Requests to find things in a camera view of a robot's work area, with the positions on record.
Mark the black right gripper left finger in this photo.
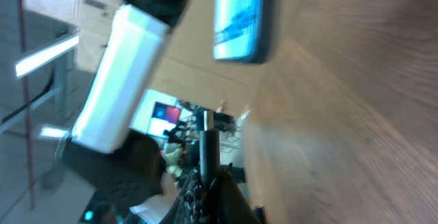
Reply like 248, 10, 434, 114
159, 168, 209, 224

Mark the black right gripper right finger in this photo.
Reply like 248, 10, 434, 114
210, 164, 262, 224

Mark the Samsung Galaxy smartphone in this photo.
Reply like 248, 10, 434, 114
213, 0, 265, 64

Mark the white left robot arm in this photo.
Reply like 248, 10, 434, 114
55, 0, 188, 209

